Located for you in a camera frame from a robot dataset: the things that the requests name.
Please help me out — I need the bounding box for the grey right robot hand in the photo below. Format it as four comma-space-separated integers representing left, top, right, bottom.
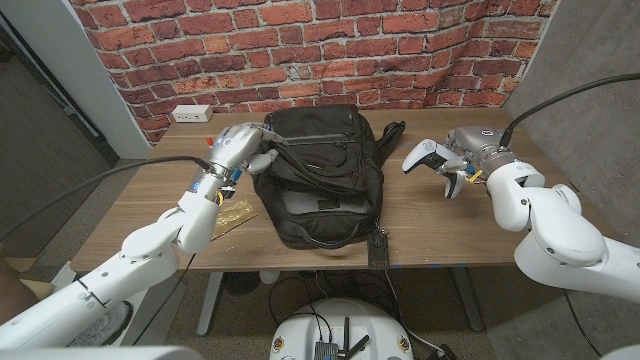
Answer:
439, 125, 519, 176

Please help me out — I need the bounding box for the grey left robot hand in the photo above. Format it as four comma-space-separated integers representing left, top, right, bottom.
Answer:
202, 123, 289, 184

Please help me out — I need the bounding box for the white game controller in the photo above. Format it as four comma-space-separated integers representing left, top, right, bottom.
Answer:
401, 138, 469, 200

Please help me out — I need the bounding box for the black fabric backpack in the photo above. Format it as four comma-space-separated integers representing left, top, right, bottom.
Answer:
249, 103, 406, 251

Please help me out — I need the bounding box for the white robot base with antennas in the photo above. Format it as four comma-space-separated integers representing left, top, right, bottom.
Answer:
268, 298, 415, 360

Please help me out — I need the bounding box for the crinkled golden plastic wrap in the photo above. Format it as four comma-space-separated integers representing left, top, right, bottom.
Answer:
212, 198, 259, 241

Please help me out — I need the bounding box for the white power strip box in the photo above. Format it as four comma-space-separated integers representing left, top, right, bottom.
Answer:
171, 104, 214, 124

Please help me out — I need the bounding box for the red brick print backdrop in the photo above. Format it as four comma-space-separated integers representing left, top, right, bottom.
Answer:
69, 0, 559, 146

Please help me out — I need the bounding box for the black leather luggage tag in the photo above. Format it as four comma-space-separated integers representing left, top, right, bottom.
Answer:
367, 232, 391, 271

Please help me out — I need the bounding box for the white table leg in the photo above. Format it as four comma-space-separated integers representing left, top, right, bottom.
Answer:
449, 267, 485, 333
196, 271, 225, 337

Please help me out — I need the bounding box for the grey sneaker shoe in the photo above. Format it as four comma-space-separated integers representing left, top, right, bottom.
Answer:
67, 301, 132, 347

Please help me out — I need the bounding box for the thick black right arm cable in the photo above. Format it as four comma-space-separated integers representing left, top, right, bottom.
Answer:
499, 73, 640, 149

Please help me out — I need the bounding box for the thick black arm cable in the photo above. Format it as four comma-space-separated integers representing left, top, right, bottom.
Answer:
499, 73, 640, 149
0, 155, 211, 241

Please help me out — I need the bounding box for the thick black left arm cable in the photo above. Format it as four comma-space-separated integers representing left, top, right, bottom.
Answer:
0, 155, 211, 241

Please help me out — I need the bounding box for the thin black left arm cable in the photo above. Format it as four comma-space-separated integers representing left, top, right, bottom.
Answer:
132, 252, 197, 346

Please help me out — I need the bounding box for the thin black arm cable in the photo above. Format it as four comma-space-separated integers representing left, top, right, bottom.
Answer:
562, 289, 604, 359
132, 252, 197, 346

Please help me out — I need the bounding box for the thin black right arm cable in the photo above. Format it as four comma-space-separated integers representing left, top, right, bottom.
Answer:
562, 289, 604, 359

